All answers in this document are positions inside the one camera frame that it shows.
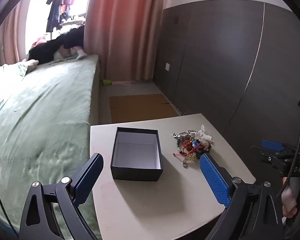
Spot black braided cable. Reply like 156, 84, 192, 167
276, 119, 300, 200

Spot narrow pink curtain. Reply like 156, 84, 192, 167
0, 0, 34, 65

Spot pink cloth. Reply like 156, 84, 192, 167
31, 37, 47, 48

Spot black cardboard box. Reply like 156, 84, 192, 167
110, 127, 163, 182

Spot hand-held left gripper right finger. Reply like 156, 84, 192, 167
199, 153, 284, 240

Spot bed with green sheet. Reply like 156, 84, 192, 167
0, 54, 100, 235

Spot pile of jewelry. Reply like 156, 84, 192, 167
172, 124, 213, 167

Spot flat brown cardboard sheet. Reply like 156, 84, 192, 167
109, 94, 182, 124

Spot white sock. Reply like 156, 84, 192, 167
74, 46, 88, 60

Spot person's right hand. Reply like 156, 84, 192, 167
281, 177, 300, 218

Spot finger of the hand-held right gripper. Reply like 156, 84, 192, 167
261, 139, 299, 155
251, 146, 290, 174

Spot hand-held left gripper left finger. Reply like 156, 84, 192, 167
19, 152, 104, 240

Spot black clothes heap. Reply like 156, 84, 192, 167
27, 27, 85, 63

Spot hanging dark clothes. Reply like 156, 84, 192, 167
46, 0, 77, 33

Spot light green quilt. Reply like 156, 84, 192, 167
0, 59, 40, 81

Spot wide pink curtain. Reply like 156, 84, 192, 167
84, 0, 165, 82

